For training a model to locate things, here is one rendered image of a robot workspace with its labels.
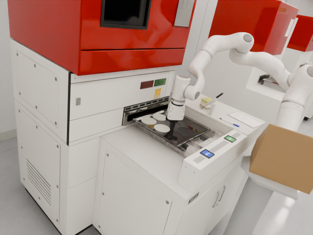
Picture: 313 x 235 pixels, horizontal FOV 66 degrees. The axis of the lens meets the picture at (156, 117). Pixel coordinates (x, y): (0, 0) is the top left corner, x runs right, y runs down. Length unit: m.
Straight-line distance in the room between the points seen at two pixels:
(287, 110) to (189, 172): 0.67
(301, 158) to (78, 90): 1.17
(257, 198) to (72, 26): 1.35
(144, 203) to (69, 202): 0.50
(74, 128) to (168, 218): 0.66
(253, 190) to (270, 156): 0.26
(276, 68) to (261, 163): 0.55
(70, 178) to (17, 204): 0.82
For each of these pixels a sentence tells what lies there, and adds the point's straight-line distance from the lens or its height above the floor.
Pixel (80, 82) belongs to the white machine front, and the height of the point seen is 1.17.
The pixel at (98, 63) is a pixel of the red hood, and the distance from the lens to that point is 1.20.
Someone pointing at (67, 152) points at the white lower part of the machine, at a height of 0.78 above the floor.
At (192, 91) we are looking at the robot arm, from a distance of 1.33.
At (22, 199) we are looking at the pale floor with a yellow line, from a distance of 2.29.
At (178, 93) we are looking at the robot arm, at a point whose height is 1.15.
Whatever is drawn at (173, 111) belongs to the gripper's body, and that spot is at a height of 1.03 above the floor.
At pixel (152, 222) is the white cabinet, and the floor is 0.55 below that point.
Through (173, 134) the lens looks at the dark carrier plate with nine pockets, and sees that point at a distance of 1.45.
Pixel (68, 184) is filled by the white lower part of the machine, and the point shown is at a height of 0.56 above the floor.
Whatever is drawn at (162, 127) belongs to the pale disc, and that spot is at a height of 0.90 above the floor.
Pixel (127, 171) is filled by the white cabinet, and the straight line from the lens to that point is 1.36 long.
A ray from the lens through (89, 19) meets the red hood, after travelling 1.12.
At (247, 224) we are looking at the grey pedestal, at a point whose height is 0.44.
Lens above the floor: 1.59
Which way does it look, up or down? 25 degrees down
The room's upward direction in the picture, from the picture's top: 12 degrees clockwise
